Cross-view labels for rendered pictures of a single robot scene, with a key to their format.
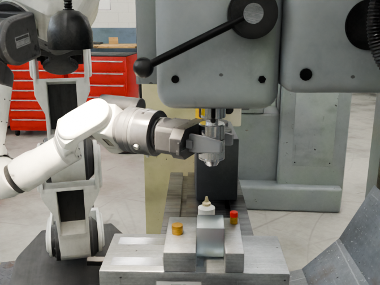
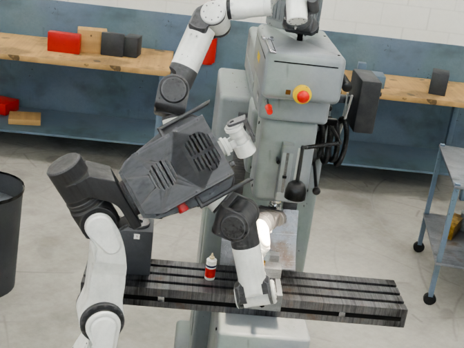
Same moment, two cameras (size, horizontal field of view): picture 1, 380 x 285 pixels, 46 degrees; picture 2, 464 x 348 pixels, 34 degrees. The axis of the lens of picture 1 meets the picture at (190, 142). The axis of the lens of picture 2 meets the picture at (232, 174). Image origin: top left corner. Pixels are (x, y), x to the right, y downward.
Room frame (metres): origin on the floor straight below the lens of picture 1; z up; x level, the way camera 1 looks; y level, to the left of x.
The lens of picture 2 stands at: (1.19, 2.53, 2.38)
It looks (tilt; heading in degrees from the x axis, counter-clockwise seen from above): 21 degrees down; 265
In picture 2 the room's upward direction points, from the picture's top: 7 degrees clockwise
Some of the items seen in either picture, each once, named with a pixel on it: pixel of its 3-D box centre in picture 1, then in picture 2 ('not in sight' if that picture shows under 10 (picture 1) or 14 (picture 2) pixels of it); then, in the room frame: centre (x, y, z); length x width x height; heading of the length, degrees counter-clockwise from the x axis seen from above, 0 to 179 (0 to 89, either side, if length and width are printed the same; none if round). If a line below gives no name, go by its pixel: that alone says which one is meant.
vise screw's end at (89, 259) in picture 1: (97, 260); not in sight; (0.81, 0.19, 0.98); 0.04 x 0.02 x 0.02; 88
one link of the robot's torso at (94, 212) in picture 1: (75, 232); not in sight; (1.52, 0.42, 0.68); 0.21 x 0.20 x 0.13; 14
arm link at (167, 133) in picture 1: (167, 135); (264, 220); (0.82, 0.04, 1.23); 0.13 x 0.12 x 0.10; 154
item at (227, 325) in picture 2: not in sight; (258, 313); (0.78, -0.04, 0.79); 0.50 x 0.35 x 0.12; 89
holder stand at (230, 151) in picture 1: (214, 156); (123, 243); (1.33, -0.08, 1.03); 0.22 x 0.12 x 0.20; 1
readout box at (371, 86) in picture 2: not in sight; (364, 101); (0.44, -0.33, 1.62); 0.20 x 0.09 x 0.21; 89
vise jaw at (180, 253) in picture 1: (181, 242); (261, 268); (0.80, 0.02, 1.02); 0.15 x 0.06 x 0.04; 178
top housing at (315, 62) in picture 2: not in sight; (295, 61); (0.78, -0.05, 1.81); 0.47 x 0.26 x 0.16; 89
